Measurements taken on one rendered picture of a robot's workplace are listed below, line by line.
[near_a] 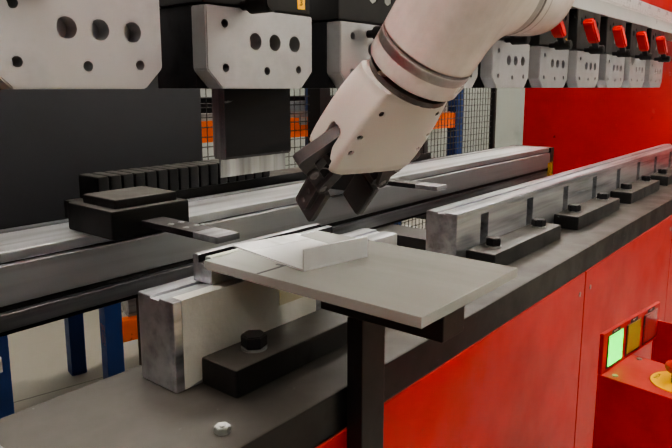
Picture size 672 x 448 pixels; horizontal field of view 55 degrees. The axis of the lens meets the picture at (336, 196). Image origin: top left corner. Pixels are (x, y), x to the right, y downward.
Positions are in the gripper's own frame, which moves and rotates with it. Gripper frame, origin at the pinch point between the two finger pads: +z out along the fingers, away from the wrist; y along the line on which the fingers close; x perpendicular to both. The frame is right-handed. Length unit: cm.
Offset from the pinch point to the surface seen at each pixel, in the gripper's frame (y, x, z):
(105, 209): 12.2, -20.9, 24.1
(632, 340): -52, 21, 15
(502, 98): -605, -335, 275
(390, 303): 4.1, 14.0, -2.8
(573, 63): -87, -32, 5
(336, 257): 0.1, 4.3, 4.5
